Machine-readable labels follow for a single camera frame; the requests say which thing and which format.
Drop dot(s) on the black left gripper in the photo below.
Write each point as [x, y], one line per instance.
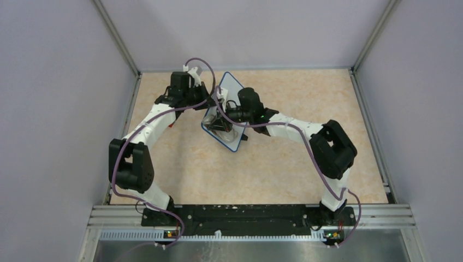
[205, 95]

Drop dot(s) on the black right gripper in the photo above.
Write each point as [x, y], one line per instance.
[219, 123]

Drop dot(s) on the blue framed whiteboard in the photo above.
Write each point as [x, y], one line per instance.
[230, 87]

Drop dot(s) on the grey transparent eraser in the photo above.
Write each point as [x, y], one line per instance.
[225, 137]

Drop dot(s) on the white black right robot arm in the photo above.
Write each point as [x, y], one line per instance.
[329, 147]

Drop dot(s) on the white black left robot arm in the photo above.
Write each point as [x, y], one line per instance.
[131, 171]

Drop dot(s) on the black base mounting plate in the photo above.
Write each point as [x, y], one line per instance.
[249, 220]

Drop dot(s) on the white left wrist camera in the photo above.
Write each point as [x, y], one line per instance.
[195, 73]

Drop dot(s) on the aluminium front rail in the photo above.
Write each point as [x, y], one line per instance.
[373, 216]

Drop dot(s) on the white cable duct strip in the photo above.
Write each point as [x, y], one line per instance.
[161, 236]

